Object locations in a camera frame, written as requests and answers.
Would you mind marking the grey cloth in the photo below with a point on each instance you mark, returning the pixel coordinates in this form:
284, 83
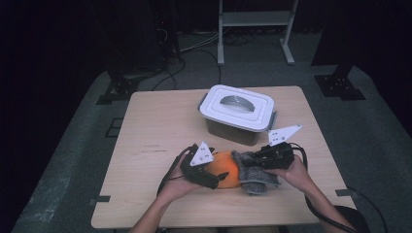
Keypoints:
256, 181

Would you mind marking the black stand base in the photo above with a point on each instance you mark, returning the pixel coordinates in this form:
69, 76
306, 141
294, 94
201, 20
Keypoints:
121, 89
338, 85

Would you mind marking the black tape rectangle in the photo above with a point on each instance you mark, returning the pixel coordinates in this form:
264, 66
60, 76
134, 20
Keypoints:
107, 127

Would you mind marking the white metal stand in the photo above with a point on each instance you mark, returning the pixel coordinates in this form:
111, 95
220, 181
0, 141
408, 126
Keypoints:
256, 17

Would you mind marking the person's left hand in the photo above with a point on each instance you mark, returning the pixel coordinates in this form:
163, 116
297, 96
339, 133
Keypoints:
175, 186

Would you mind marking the black round seat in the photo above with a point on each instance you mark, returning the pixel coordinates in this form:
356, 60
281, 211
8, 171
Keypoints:
361, 220

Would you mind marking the black tape strip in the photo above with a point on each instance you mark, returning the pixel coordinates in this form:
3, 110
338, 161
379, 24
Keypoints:
102, 199
348, 193

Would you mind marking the orange plush toy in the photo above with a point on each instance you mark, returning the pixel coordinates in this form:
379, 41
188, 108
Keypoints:
226, 166

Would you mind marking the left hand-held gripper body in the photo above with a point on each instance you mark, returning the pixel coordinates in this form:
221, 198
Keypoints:
201, 155

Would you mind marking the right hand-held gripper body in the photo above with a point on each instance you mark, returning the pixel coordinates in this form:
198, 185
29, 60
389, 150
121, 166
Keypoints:
280, 158

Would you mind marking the white box lid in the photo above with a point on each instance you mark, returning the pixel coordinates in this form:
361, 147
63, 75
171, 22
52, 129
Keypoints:
213, 111

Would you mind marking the person's right hand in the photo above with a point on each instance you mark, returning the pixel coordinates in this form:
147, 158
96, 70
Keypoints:
298, 176

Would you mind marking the brown translucent storage box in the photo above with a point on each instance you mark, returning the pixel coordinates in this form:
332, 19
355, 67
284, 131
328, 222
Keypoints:
233, 134

